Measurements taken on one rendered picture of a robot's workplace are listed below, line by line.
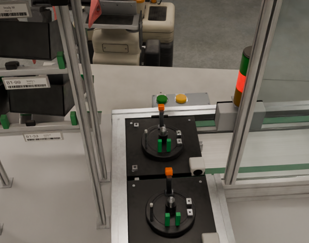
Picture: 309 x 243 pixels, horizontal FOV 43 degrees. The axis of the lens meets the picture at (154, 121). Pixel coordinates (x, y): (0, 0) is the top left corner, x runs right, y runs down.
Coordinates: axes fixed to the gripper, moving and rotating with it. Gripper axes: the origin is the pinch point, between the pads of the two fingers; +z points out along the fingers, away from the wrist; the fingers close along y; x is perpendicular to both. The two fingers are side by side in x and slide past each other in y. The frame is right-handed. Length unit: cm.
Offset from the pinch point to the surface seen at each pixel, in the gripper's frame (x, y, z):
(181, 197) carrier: 15, 35, 45
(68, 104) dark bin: -13.0, 6.6, 29.8
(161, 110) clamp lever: 19.4, 27.3, 17.5
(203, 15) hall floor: 212, 50, -149
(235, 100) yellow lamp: -7, 46, 23
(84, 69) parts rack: -10.8, 8.5, 19.3
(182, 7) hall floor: 218, 31, -160
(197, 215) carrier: 15, 40, 50
